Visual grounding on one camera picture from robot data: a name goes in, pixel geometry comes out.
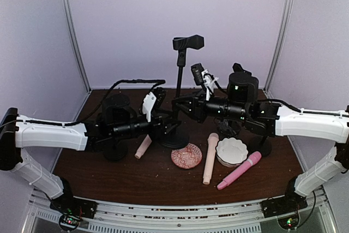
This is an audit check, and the black mic stand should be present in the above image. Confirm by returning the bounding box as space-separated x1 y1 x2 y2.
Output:
232 63 252 76
159 34 204 150
247 136 272 157
103 143 128 162

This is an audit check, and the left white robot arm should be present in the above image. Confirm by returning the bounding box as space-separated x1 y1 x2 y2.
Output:
1 92 180 204

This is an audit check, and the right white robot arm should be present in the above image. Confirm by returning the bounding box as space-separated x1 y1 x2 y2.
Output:
172 69 348 198

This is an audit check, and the cream microphone left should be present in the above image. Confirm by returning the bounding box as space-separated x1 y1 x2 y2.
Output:
134 135 152 159

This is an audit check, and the cream microphone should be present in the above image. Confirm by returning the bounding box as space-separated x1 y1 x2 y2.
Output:
134 135 152 159
202 133 219 185

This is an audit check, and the cream microphone centre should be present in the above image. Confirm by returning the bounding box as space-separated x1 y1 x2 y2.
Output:
202 133 219 185

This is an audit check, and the black crumpled object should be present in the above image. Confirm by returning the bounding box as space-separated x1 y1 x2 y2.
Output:
216 120 232 136

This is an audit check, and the red patterned dish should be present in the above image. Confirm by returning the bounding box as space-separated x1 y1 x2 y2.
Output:
171 143 202 169

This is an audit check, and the white scalloped bowl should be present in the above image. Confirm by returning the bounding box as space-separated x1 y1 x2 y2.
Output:
216 138 248 168

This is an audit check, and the pink microphone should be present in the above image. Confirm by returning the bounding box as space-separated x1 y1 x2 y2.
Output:
216 151 262 190

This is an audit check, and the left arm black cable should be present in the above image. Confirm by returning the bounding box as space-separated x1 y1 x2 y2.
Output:
16 79 166 130

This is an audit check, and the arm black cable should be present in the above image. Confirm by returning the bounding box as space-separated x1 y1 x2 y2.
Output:
16 79 166 130
215 82 349 116

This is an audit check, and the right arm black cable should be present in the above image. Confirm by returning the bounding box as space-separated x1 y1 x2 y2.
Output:
215 82 349 116

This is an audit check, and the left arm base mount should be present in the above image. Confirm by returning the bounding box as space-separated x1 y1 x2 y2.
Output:
49 197 98 232

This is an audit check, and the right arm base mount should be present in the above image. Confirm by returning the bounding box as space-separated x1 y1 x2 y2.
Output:
261 196 308 230

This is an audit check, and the right aluminium frame post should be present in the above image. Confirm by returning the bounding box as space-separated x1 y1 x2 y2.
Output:
263 0 294 94

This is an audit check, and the aluminium frame post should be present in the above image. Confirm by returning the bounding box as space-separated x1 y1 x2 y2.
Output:
62 0 91 93
263 0 294 94

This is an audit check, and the front aluminium rail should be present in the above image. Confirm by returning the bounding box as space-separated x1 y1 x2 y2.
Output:
20 188 339 232

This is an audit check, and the left aluminium frame post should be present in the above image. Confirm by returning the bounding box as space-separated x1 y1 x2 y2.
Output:
62 0 91 93

